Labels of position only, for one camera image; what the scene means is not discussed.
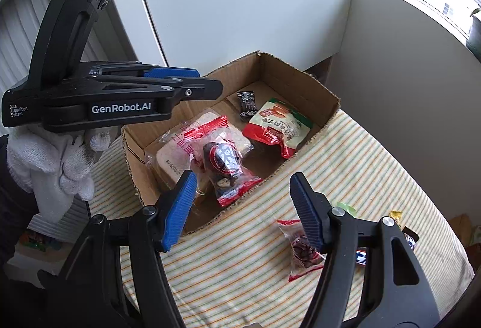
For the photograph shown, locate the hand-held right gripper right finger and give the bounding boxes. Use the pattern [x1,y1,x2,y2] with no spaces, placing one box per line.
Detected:
[289,172,440,328]

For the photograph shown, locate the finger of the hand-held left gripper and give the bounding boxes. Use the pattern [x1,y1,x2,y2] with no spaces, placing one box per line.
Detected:
[89,63,200,81]
[101,75,224,103]

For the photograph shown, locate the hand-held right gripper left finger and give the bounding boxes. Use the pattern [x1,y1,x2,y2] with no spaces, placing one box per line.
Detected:
[62,169,198,328]

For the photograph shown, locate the red date snack packet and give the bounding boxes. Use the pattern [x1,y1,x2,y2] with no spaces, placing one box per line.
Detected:
[275,218,326,284]

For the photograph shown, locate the small black patterned candy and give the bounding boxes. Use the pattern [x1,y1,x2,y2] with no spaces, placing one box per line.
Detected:
[236,90,259,120]

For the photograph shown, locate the sliced bread packet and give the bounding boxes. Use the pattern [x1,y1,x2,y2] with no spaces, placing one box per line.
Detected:
[144,109,255,201]

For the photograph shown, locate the red clear-wrapped dark cake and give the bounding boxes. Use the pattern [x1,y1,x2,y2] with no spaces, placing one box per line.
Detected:
[183,115,264,209]

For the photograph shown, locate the red and green snack pouch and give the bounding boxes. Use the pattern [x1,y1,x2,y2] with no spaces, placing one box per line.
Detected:
[242,97,314,160]

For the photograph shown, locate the cardboard box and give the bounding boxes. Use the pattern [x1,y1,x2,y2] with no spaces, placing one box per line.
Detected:
[121,51,341,237]

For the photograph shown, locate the person's left hand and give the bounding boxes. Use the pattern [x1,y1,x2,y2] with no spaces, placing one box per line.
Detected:
[6,124,112,224]

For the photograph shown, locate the striped bed sheet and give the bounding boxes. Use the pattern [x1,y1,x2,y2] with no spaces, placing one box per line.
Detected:
[87,110,476,328]

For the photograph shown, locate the potted spider plant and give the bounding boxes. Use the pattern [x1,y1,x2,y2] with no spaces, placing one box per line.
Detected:
[466,8,481,59]

